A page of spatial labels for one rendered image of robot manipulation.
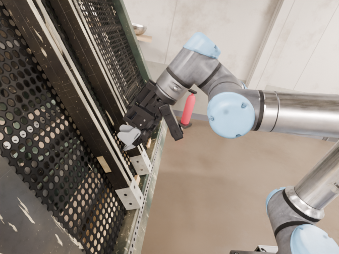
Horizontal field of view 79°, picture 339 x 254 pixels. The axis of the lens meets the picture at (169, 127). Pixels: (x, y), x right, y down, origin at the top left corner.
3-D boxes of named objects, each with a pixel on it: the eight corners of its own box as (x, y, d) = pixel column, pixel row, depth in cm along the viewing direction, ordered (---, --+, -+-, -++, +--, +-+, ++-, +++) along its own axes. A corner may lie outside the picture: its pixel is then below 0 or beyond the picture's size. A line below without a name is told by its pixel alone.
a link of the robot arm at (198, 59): (227, 55, 43) (197, 26, 41) (192, 94, 47) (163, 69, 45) (222, 53, 50) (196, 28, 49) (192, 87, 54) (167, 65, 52)
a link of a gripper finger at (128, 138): (109, 141, 58) (128, 118, 54) (127, 151, 60) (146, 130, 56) (107, 147, 55) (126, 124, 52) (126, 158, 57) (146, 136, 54)
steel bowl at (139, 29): (146, 35, 297) (148, 26, 291) (145, 38, 269) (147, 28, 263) (123, 30, 292) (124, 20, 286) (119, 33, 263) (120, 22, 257)
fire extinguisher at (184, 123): (189, 122, 377) (200, 89, 345) (192, 130, 352) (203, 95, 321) (175, 119, 372) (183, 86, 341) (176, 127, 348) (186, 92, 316)
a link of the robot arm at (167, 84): (187, 82, 54) (191, 93, 47) (176, 95, 56) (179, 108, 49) (165, 64, 52) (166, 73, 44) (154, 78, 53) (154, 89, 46)
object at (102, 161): (105, 173, 82) (112, 171, 81) (96, 157, 78) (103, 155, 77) (108, 168, 84) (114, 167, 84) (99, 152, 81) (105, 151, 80)
